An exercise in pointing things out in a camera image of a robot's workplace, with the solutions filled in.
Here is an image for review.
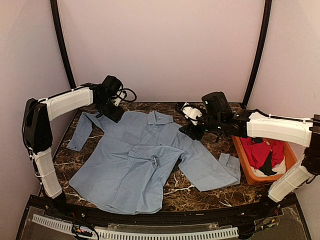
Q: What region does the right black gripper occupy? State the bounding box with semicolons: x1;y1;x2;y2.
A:
179;107;224;140

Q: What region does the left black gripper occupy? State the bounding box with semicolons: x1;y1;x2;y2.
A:
98;96;126;123

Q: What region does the light blue shirt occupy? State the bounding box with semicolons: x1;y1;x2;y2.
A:
67;111;241;215

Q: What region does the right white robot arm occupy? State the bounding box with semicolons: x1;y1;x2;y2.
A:
175;91;320;217

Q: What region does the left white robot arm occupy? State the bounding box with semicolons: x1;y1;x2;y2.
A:
21;75;127;218

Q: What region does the red garment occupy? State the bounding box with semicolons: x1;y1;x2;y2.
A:
240;137;285;176

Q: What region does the white garment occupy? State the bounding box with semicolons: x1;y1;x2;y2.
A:
250;160;286;178

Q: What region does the orange plastic basin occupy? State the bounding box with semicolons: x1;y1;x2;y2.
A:
232;136;297;186

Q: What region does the right black frame post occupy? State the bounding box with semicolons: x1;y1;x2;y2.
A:
240;0;273;109

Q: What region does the black frame post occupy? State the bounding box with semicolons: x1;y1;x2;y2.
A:
50;0;76;89
240;0;273;109

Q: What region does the white slotted cable duct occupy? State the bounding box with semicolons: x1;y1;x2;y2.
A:
31;214;239;240

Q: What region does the black front rail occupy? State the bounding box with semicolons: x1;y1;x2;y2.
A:
25;194;297;233

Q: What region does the left black frame post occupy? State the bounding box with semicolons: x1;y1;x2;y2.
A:
50;0;76;89

